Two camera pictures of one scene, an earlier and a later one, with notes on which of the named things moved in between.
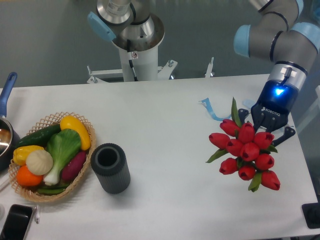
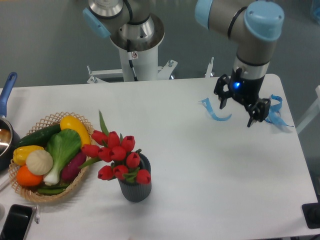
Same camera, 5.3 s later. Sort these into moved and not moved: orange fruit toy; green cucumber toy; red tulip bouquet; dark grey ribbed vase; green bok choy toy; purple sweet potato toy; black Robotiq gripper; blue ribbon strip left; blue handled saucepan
Moved: black Robotiq gripper; red tulip bouquet; dark grey ribbed vase
Not moved: blue handled saucepan; green bok choy toy; purple sweet potato toy; blue ribbon strip left; orange fruit toy; green cucumber toy
